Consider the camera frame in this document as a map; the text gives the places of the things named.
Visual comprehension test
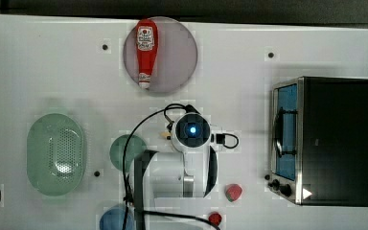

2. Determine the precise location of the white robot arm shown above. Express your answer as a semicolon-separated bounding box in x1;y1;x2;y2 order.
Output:
129;112;218;230

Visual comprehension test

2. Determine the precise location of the blue round bowl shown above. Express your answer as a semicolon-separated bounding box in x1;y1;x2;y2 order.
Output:
99;206;135;230

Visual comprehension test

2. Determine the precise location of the large red strawberry toy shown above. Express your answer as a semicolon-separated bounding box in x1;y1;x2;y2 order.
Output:
225;184;242;202

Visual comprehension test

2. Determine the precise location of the pale pink round plate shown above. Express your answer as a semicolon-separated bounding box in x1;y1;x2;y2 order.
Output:
123;16;197;93

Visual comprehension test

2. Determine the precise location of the green perforated oval tray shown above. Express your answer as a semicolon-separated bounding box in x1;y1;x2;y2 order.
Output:
27;113;86;196

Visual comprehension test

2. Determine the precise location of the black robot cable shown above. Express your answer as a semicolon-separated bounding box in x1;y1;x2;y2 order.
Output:
121;103;222;230

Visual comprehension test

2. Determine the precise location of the yellow peeled banana toy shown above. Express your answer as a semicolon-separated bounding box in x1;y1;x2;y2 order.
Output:
160;131;172;140

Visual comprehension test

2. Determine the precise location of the red ketchup bottle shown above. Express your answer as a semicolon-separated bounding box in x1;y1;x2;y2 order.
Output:
135;19;158;89

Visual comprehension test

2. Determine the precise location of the black toaster oven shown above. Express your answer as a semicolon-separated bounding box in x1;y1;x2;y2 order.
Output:
265;77;368;207

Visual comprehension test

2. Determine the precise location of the small red strawberry toy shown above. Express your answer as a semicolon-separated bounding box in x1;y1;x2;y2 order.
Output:
208;212;222;226

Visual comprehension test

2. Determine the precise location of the teal round bowl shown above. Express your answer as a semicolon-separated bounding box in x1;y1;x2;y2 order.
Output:
109;134;147;173

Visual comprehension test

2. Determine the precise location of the black USB connector cable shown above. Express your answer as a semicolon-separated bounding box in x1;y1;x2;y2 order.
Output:
211;132;240;150

